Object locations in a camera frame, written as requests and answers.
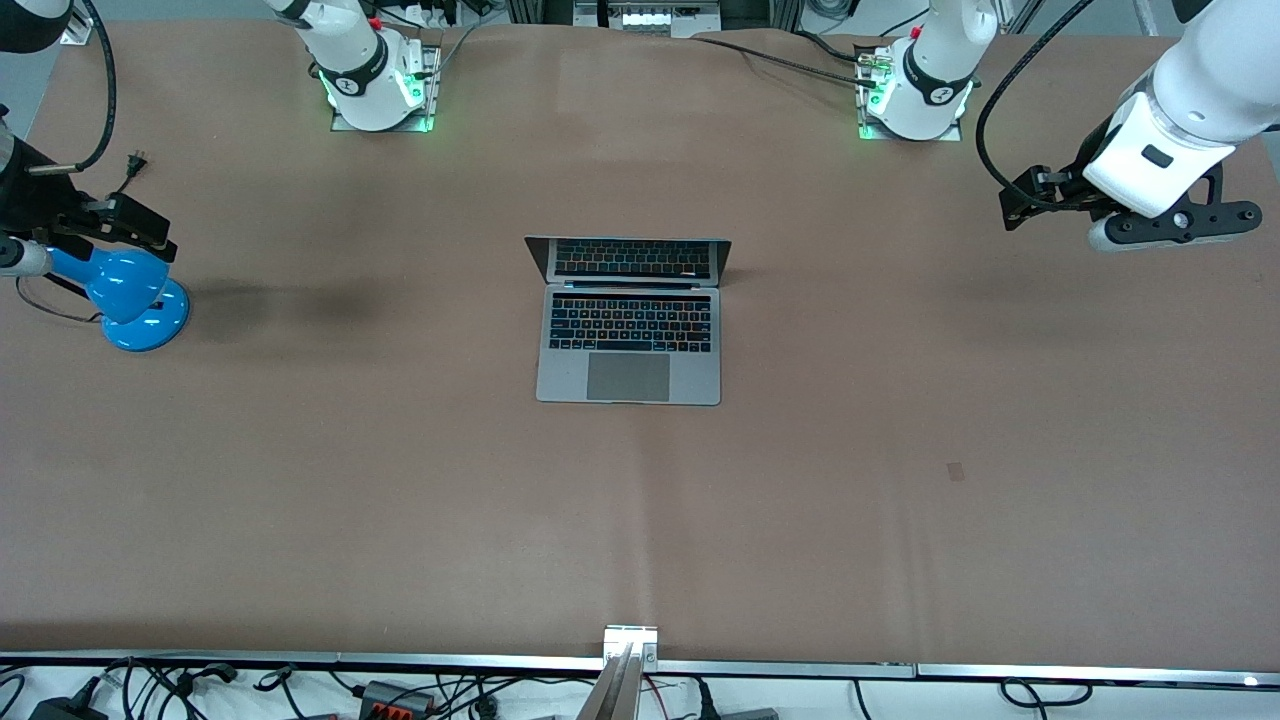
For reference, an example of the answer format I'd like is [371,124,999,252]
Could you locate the silver grey laptop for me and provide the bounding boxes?
[525,236,733,407]

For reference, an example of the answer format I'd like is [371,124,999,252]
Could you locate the blue desk lamp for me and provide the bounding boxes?
[44,247,192,354]

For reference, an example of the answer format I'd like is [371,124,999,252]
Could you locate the white metal power unit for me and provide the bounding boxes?
[572,0,722,40]

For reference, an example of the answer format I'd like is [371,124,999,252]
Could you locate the black power adapter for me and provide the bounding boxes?
[28,692,107,720]

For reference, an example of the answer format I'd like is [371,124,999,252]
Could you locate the brown table cover sheet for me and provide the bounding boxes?
[0,20,1280,674]

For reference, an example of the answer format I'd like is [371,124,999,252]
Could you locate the black orange connector block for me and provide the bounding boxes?
[358,679,437,717]

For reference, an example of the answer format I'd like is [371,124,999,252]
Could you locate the black lamp power cord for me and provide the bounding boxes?
[14,151,151,324]

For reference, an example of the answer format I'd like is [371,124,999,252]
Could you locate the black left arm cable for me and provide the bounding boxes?
[975,0,1099,211]

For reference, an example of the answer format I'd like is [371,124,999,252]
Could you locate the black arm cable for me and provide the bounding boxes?
[975,0,1099,211]
[28,0,119,177]

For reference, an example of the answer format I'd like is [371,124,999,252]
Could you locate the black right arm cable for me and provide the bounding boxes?
[28,0,119,177]

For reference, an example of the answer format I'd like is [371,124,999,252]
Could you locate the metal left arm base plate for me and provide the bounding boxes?
[856,40,964,142]

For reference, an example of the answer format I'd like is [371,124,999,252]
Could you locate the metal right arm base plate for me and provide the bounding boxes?
[330,44,442,134]

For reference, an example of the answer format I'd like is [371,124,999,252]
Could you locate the thin grey base cable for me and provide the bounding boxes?
[436,18,485,77]

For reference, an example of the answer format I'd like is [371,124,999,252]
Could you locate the tangled black floor cables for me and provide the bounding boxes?
[98,657,243,720]

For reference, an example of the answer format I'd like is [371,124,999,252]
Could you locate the looped black floor cable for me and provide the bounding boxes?
[1000,677,1093,710]

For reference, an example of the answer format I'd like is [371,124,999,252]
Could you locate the aluminium profile post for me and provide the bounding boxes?
[574,624,661,720]

